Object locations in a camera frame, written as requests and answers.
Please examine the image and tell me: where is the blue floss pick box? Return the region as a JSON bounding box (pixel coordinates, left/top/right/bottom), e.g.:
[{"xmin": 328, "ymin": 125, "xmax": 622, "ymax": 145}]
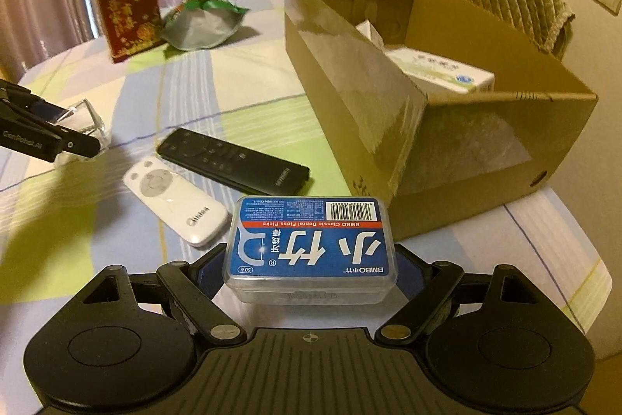
[{"xmin": 222, "ymin": 196, "xmax": 397, "ymax": 305}]

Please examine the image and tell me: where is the checkered tablecloth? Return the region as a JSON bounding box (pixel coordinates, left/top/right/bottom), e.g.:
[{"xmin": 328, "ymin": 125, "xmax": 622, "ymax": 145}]
[{"xmin": 0, "ymin": 0, "xmax": 614, "ymax": 415}]

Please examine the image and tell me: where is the black remote control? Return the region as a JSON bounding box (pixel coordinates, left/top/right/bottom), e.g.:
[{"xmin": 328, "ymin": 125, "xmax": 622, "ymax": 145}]
[{"xmin": 156, "ymin": 128, "xmax": 310, "ymax": 196}]

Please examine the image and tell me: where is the white bird ointment box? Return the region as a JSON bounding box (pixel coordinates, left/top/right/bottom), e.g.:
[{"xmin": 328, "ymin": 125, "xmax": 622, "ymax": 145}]
[{"xmin": 355, "ymin": 20, "xmax": 385, "ymax": 51}]

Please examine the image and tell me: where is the brown cardboard box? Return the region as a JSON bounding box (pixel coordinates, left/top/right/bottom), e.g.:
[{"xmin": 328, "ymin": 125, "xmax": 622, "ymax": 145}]
[{"xmin": 285, "ymin": 0, "xmax": 598, "ymax": 240}]

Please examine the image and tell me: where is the red gift box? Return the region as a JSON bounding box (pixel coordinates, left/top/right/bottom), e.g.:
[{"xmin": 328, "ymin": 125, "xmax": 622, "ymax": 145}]
[{"xmin": 98, "ymin": 0, "xmax": 164, "ymax": 63}]

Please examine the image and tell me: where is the white green medicine box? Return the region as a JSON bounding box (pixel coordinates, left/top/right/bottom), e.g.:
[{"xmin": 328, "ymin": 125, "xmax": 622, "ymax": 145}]
[{"xmin": 385, "ymin": 47, "xmax": 494, "ymax": 94}]

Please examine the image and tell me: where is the clear plastic box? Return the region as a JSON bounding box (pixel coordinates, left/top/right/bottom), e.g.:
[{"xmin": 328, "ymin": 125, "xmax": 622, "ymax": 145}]
[{"xmin": 54, "ymin": 99, "xmax": 112, "ymax": 155}]

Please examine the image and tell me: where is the small white round remote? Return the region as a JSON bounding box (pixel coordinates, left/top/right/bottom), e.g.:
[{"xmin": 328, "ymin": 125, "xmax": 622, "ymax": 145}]
[{"xmin": 122, "ymin": 156, "xmax": 229, "ymax": 247}]

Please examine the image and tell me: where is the green silver snack bag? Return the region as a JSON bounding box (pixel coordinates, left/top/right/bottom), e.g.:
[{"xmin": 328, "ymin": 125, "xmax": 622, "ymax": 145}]
[{"xmin": 160, "ymin": 0, "xmax": 250, "ymax": 52}]

